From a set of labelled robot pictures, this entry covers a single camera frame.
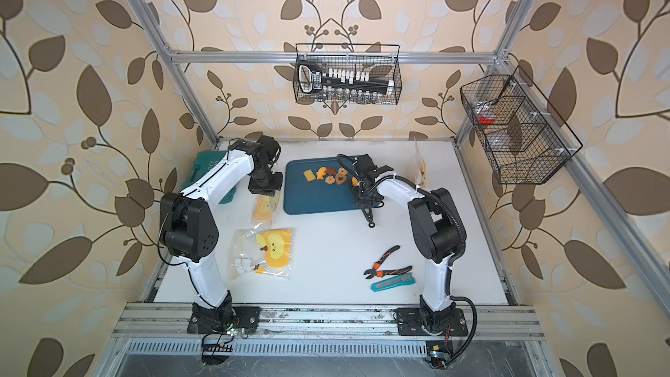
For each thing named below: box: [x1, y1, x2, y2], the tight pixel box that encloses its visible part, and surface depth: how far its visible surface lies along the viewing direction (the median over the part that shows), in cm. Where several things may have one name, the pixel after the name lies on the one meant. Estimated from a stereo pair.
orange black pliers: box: [363, 245, 413, 280], surface depth 84 cm
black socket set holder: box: [296, 61, 390, 95], surface depth 84 cm
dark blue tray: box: [283, 155, 384, 215], surface depth 107 cm
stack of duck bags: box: [229, 227, 294, 280], surface depth 86 cm
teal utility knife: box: [370, 272, 417, 293], surface depth 83 cm
